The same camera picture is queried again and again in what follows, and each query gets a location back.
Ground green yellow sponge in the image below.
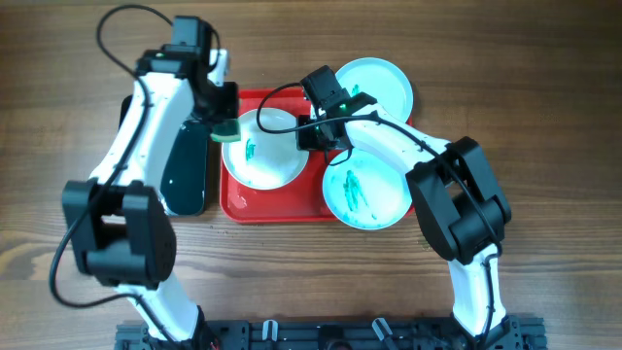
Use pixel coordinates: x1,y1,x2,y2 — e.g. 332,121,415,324
210,119,241,143

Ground light blue plate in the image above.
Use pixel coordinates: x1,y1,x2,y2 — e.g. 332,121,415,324
335,57,414,123
322,149,412,230

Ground white round plate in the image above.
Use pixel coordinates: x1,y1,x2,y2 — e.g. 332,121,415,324
222,109,309,191

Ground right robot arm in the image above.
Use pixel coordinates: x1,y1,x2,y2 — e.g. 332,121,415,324
299,66,511,349

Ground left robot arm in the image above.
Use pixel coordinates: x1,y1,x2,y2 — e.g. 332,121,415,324
60,16,240,349

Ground dark green water tray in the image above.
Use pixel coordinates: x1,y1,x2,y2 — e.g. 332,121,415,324
115,96,209,217

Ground left black cable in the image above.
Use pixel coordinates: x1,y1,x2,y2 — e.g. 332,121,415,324
48,3,176,309

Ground black cable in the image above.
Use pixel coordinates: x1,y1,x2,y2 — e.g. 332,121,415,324
256,81,504,341
48,3,176,309

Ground right black cable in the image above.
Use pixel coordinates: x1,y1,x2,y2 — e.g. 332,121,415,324
256,81,504,341

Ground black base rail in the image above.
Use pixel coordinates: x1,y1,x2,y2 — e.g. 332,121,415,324
114,315,548,350

